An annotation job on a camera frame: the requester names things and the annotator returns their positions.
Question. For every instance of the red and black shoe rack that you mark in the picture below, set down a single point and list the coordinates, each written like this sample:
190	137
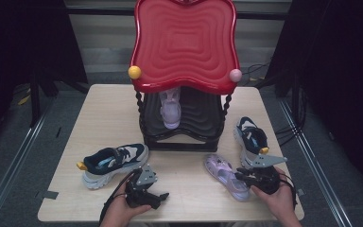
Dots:
186	47

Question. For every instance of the black horizontal bar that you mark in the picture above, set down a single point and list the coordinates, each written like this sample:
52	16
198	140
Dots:
100	11

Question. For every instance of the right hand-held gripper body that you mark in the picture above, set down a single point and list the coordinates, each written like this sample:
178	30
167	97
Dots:
264	179

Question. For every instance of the person's right hand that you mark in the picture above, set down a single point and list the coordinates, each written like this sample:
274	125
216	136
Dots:
280	201

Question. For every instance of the grey tape piece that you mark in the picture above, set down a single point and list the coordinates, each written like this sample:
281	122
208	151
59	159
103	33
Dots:
50	195
301	192

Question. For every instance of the purple jelly sandal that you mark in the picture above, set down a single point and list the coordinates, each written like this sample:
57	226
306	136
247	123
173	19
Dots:
223	173
170	110

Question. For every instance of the black metal stand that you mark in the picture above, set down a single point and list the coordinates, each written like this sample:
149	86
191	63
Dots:
35	104

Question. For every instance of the yellow tape strip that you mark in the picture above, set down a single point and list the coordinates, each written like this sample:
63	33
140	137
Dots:
23	100

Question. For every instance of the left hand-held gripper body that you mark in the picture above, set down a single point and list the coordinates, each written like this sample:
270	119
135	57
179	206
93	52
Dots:
140	194

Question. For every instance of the black curtain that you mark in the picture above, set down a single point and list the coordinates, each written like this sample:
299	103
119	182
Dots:
343	78
19	47

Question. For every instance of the small black tape strip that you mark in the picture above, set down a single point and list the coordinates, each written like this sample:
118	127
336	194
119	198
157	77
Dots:
58	132

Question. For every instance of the person's left hand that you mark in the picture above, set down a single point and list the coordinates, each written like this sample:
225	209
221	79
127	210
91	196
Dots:
118	211

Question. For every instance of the navy and white sneaker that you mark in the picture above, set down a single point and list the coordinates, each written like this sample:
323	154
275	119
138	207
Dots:
252	138
129	154

